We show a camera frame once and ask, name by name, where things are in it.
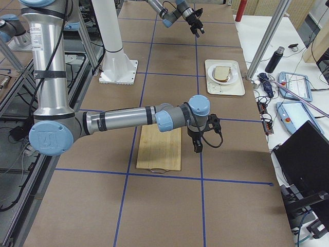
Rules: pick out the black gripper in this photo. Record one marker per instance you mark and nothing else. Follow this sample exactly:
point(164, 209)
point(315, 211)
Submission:
point(192, 20)
point(193, 133)

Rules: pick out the white bread slice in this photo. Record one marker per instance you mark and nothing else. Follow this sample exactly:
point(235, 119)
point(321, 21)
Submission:
point(221, 73)

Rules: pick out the white round plate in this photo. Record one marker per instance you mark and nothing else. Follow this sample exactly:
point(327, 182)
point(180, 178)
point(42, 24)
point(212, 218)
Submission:
point(233, 76)

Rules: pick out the bamboo cutting board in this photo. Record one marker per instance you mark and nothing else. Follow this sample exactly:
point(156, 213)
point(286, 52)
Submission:
point(159, 152)

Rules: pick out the red bottle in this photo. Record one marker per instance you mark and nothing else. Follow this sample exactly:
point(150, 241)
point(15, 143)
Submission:
point(241, 9)

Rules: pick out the cream bear serving tray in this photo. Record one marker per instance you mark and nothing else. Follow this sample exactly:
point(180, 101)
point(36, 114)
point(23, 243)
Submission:
point(236, 89)

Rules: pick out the folded navy umbrella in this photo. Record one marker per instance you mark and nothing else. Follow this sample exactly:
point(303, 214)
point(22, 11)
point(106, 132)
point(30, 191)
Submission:
point(264, 80)

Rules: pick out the black water bottle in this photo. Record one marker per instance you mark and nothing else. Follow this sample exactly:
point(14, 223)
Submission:
point(274, 60)

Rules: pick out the near blue teach pendant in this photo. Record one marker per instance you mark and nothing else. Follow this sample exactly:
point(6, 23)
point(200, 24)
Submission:
point(294, 114)

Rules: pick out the blue teach pendant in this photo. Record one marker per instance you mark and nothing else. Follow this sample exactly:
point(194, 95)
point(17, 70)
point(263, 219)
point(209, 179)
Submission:
point(294, 114)
point(296, 83)

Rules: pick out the black monitor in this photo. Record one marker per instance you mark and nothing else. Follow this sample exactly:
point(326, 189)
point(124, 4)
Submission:
point(304, 159)

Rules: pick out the far blue teach pendant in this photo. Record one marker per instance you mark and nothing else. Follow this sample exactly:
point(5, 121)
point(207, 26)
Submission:
point(296, 83)

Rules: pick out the aluminium frame post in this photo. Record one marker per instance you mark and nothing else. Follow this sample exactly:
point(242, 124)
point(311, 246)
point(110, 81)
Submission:
point(267, 37)

